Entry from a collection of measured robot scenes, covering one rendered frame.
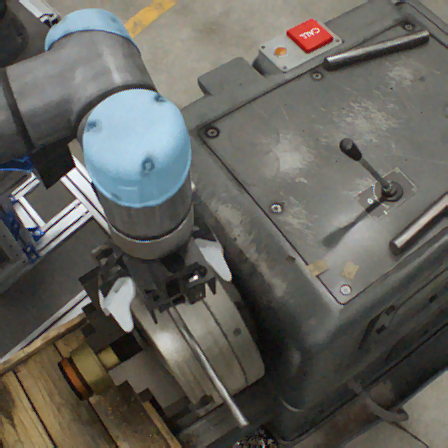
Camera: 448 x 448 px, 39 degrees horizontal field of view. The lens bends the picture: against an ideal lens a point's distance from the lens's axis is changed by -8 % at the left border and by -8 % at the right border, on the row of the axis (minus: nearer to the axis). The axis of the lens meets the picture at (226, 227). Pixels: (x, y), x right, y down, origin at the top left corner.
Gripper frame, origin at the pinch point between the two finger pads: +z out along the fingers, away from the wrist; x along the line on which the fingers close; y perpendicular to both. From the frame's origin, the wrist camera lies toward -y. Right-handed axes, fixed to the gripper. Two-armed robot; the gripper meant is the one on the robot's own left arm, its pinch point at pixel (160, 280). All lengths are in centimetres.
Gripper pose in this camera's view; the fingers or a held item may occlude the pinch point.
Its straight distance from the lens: 78.3
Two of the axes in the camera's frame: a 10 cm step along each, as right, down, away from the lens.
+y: 4.9, 7.9, -3.6
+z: -0.1, 4.1, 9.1
